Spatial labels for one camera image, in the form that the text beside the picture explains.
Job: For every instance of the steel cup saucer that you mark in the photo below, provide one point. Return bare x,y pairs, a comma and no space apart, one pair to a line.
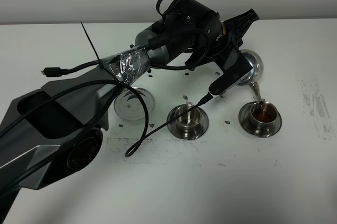
245,123
193,135

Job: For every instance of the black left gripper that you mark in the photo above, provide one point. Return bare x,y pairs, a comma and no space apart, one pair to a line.
219,38

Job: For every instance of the stainless steel teacup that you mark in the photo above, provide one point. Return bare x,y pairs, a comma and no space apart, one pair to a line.
263,114
190,120

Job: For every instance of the steel teapot saucer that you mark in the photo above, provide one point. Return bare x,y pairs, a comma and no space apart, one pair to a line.
128,107

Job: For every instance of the left stainless steel teacup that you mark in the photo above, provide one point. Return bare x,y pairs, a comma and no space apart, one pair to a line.
190,120

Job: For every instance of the right stainless steel teacup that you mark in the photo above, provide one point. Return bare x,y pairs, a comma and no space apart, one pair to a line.
263,114

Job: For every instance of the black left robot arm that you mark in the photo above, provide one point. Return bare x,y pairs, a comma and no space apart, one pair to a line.
53,123

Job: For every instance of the left steel cup saucer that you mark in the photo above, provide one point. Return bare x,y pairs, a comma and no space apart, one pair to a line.
193,135

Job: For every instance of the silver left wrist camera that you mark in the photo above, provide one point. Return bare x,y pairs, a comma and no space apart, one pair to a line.
235,68

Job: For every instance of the right steel cup saucer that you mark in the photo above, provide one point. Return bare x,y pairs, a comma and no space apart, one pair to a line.
245,123

